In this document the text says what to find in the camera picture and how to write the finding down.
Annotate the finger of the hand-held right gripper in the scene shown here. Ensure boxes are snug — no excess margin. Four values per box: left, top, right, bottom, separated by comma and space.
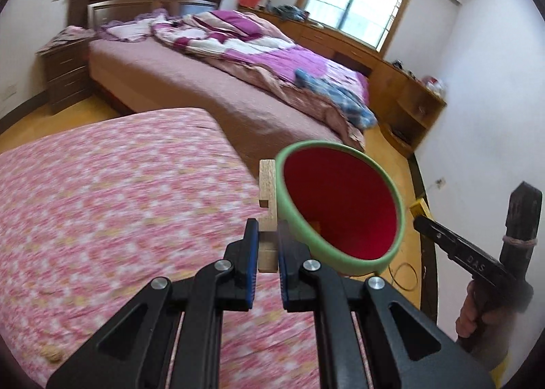
412, 214, 461, 257

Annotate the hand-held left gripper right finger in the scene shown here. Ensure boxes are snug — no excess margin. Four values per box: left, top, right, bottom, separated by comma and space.
278, 221, 495, 389

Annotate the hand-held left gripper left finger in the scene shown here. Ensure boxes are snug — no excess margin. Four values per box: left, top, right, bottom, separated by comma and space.
46, 219, 260, 389

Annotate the pale wooden block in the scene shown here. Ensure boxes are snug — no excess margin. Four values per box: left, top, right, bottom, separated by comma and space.
258, 159, 280, 274

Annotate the red bin with green rim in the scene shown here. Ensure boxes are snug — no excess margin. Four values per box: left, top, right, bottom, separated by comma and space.
275, 140, 403, 278

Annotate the person's right hand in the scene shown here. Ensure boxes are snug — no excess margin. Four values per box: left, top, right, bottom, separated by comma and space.
455, 280, 512, 344

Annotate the wooden corner shelf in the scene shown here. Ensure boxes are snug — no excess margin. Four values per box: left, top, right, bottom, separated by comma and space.
378, 59, 448, 158

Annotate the pink floral tablecloth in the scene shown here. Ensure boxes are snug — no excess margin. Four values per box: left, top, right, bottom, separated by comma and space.
0, 107, 368, 389

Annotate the blue plaid cloth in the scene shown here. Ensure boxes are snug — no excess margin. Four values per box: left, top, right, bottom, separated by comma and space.
295, 68, 378, 128

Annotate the bed with pink sheet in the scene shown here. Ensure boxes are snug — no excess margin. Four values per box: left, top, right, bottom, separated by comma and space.
87, 10, 378, 156

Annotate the purple and white quilt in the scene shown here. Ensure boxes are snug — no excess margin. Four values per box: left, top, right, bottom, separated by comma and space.
152, 10, 372, 152

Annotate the blue clothes pile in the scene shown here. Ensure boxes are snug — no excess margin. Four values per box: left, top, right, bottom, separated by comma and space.
270, 5, 310, 23

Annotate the dark wooden nightstand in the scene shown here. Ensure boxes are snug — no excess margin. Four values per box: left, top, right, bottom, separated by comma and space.
36, 37, 93, 115

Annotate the white ruffled pillow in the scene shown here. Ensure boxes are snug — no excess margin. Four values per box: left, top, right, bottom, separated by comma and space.
97, 9, 169, 42

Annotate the pink folded cloth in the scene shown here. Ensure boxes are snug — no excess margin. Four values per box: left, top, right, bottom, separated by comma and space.
38, 26, 97, 53

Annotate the dark floor cable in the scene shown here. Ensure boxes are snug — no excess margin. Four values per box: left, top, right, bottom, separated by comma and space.
389, 263, 420, 291

